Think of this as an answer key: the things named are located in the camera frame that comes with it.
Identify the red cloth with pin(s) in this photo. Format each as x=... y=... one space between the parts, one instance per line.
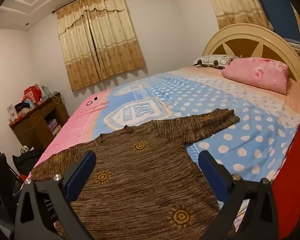
x=293 y=180

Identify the brown wooden desk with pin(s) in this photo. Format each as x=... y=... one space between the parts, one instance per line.
x=35 y=122

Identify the red gift box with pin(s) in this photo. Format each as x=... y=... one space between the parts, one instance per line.
x=31 y=93

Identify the stack of books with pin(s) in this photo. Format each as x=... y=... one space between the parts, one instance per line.
x=53 y=127

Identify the pink pillow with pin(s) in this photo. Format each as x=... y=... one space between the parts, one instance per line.
x=260 y=73

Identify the cream wooden bed headboard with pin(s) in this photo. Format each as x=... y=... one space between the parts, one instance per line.
x=255 y=38

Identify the white box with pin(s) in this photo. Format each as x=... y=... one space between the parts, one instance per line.
x=12 y=113

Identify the wide beige window curtain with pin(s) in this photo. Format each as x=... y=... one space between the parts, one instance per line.
x=100 y=40

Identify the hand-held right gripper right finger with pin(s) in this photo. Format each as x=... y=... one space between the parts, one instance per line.
x=212 y=176

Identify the pink and blue printed blanket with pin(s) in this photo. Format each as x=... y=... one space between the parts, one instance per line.
x=205 y=100

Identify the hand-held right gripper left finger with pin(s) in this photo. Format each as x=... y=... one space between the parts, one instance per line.
x=83 y=173

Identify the brown towel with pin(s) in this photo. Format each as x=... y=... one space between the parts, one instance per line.
x=145 y=180

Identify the dark bag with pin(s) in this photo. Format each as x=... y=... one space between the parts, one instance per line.
x=27 y=160

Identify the narrow beige window curtain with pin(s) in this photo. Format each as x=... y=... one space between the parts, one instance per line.
x=235 y=2

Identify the blue door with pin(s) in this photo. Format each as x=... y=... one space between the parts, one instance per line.
x=277 y=7

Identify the white and black patterned pillow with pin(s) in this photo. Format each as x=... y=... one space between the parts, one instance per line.
x=212 y=60

